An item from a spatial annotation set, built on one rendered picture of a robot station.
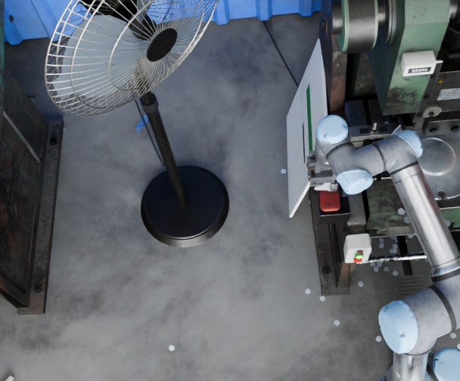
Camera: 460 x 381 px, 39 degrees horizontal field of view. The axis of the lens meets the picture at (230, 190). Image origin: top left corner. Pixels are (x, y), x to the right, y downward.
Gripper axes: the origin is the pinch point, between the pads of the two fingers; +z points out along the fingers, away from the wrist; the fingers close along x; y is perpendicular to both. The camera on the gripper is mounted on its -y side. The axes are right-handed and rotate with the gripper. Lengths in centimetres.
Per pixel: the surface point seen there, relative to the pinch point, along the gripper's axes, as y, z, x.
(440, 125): -31.8, -9.5, -11.6
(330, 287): -4, 82, 7
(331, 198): -0.6, 9.2, -0.2
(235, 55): 27, 86, -114
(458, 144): -41.3, 7.2, -13.6
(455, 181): -37.9, 7.1, -1.5
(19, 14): 128, 65, -134
